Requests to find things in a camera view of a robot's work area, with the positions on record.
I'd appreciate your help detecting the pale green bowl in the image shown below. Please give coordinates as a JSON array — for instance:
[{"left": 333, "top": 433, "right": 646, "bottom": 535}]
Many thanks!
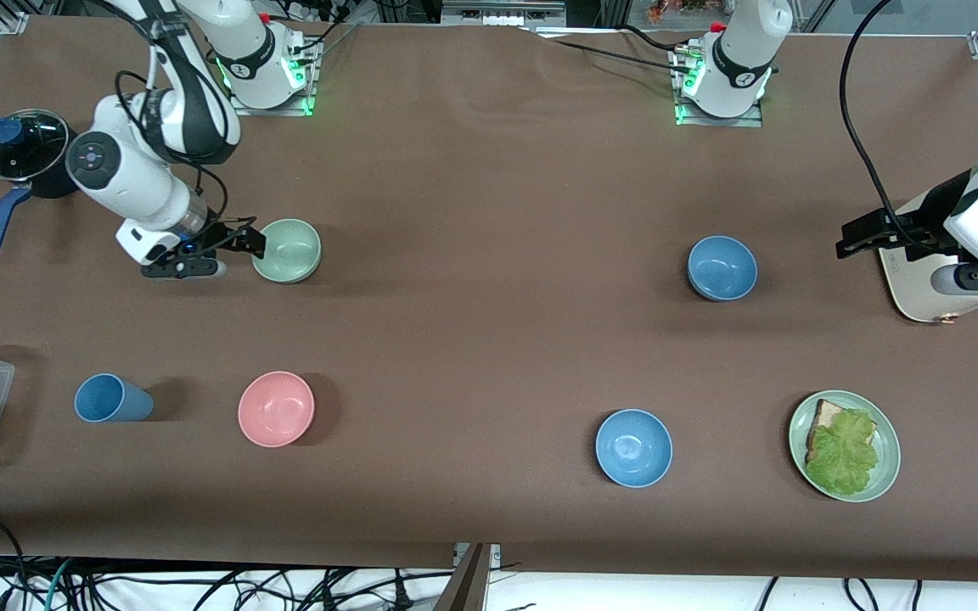
[{"left": 251, "top": 219, "right": 322, "bottom": 284}]

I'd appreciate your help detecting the blue bowl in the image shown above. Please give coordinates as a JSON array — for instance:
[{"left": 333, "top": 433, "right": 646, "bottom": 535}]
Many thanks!
[
  {"left": 688, "top": 236, "right": 758, "bottom": 302},
  {"left": 595, "top": 409, "right": 673, "bottom": 489}
]

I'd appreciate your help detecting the pink bowl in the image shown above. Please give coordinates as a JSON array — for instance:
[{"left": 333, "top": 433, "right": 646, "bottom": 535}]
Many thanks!
[{"left": 238, "top": 371, "right": 316, "bottom": 448}]

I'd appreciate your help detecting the cream white toaster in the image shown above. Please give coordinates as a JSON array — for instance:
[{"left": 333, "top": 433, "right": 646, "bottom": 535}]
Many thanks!
[{"left": 877, "top": 182, "right": 978, "bottom": 325}]

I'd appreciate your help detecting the bread slice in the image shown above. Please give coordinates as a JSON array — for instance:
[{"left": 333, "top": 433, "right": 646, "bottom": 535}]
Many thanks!
[{"left": 806, "top": 399, "right": 879, "bottom": 463}]

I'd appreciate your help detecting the blue plastic cup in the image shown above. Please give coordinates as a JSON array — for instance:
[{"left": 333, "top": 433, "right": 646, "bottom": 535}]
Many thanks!
[{"left": 74, "top": 373, "right": 155, "bottom": 423}]

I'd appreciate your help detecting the black pot with glass lid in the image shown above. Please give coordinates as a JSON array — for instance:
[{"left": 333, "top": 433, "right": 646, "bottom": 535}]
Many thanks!
[{"left": 0, "top": 109, "right": 80, "bottom": 259}]

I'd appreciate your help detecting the green lettuce leaf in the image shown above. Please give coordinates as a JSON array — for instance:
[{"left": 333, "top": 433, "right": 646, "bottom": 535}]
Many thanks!
[{"left": 805, "top": 409, "right": 880, "bottom": 497}]

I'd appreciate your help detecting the brown table cloth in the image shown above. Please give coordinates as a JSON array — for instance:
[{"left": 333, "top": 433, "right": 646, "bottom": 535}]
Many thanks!
[{"left": 0, "top": 15, "right": 978, "bottom": 585}]

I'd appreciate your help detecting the pale green plate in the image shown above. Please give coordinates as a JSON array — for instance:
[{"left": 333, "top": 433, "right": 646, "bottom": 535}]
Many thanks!
[{"left": 789, "top": 390, "right": 902, "bottom": 503}]

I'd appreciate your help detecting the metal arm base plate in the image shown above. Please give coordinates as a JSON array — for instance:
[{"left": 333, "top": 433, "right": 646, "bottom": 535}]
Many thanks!
[
  {"left": 228, "top": 51, "right": 318, "bottom": 117},
  {"left": 674, "top": 51, "right": 764, "bottom": 128}
]

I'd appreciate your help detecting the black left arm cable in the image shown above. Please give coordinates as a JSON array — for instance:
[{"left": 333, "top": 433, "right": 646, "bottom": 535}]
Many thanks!
[{"left": 839, "top": 0, "right": 931, "bottom": 251}]

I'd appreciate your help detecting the teal cable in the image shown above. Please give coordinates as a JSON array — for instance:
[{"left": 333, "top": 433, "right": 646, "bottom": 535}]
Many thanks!
[{"left": 43, "top": 558, "right": 76, "bottom": 611}]

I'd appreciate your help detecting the metal table bracket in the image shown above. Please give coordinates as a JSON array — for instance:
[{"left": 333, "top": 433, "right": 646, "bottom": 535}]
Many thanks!
[{"left": 434, "top": 543, "right": 503, "bottom": 611}]

